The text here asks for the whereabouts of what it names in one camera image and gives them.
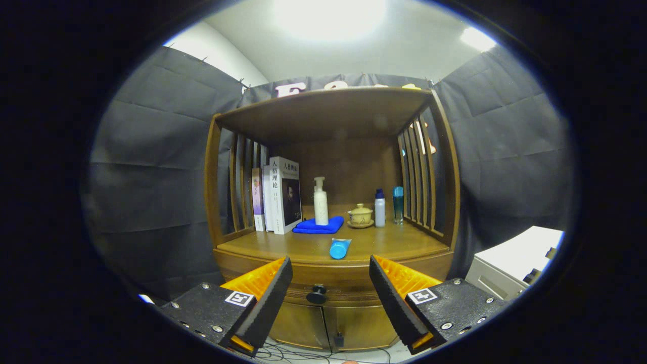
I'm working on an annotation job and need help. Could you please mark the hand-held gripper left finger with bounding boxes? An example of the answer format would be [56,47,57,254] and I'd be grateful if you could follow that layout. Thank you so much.
[161,255,294,357]

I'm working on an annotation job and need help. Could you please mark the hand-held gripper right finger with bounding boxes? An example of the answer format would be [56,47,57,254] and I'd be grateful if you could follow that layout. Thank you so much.
[369,254,507,354]

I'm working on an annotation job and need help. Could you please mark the blue white cosmetic tube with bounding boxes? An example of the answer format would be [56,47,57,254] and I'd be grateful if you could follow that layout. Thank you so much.
[329,238,352,260]

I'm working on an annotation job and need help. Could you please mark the wooden cabinet door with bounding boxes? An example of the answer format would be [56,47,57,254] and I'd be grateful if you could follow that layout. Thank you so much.
[323,303,405,352]
[268,302,332,351]

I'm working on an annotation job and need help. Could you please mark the wooden countertop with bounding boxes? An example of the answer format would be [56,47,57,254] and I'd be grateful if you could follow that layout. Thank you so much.
[216,205,450,266]

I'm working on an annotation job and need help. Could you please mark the wooden cabinet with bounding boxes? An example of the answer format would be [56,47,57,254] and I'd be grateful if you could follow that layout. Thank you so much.
[204,86,461,353]

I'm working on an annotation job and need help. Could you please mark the blue folded cloth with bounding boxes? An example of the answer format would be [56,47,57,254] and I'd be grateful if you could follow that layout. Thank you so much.
[292,216,345,235]

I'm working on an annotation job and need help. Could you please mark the yellow lidded tea cup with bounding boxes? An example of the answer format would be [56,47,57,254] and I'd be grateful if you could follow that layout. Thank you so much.
[348,203,374,225]

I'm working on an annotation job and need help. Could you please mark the thin white book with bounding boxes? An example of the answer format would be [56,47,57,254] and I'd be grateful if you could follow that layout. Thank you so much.
[262,165,274,233]

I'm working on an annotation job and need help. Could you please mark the purple book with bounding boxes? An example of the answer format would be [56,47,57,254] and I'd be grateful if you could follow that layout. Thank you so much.
[251,168,265,232]

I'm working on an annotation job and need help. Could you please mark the white pump bottle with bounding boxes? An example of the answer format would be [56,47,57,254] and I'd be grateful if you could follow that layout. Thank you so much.
[313,176,330,226]

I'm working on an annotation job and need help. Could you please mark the white grey printer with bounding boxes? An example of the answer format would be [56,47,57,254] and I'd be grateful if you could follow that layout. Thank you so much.
[464,226,564,302]

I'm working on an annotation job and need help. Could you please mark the black backdrop cloth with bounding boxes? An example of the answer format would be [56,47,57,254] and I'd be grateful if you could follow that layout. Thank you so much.
[81,45,577,304]

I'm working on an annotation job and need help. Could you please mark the small ceiling light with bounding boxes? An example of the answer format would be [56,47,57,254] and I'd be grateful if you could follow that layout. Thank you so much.
[460,27,497,53]

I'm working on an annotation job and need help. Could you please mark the large ceiling light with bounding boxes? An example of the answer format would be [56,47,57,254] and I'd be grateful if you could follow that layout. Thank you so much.
[273,0,387,42]

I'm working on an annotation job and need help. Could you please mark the black floor cables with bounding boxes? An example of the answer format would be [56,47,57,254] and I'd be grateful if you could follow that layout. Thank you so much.
[253,341,405,363]

